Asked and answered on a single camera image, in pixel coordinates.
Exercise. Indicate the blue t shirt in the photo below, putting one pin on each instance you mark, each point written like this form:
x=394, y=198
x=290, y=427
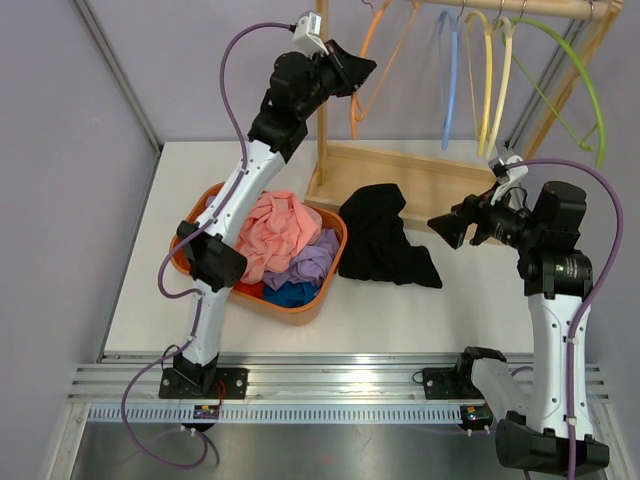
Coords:
x=291, y=295

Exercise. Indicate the right aluminium frame post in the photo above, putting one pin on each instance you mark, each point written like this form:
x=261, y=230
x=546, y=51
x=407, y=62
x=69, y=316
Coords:
x=544, y=105

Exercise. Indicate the green clothes hanger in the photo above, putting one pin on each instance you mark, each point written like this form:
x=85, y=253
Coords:
x=595, y=139

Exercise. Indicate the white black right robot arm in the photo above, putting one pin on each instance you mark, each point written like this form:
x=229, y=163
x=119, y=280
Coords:
x=549, y=429

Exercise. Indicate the wooden clothes rack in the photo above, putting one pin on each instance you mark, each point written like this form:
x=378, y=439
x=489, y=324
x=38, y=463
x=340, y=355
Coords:
x=430, y=184

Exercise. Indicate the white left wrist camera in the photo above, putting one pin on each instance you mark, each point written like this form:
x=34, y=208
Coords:
x=307, y=35

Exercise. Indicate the aluminium frame post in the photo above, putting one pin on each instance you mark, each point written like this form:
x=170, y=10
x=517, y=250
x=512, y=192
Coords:
x=544, y=105
x=98, y=36

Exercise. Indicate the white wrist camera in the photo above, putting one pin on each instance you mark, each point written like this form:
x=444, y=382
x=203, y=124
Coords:
x=307, y=35
x=509, y=173

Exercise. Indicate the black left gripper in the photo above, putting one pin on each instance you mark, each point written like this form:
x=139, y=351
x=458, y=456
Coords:
x=354, y=68

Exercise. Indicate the black t shirt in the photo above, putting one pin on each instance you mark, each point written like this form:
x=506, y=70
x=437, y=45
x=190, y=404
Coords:
x=377, y=248

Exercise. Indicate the orange t shirt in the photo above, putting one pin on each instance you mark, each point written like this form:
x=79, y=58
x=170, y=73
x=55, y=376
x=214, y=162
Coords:
x=255, y=290

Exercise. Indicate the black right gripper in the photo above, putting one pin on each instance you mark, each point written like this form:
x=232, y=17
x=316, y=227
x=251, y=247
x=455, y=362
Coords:
x=453, y=227

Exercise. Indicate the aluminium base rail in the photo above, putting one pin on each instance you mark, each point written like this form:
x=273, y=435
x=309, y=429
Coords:
x=273, y=389

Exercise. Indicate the light blue clothes hanger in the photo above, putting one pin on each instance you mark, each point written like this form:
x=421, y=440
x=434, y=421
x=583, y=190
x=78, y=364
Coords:
x=448, y=65

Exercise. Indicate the cream clothes hanger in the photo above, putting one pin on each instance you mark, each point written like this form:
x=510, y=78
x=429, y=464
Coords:
x=503, y=25

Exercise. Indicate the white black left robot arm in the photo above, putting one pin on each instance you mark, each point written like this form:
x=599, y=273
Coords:
x=298, y=86

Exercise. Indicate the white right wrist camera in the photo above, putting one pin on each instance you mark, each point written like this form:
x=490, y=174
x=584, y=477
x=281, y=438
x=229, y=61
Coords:
x=509, y=173

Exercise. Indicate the pink t shirt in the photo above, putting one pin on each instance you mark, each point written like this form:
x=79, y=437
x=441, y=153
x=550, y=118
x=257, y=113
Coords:
x=278, y=227

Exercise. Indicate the purple t shirt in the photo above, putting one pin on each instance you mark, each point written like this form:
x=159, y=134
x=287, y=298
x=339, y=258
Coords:
x=312, y=265

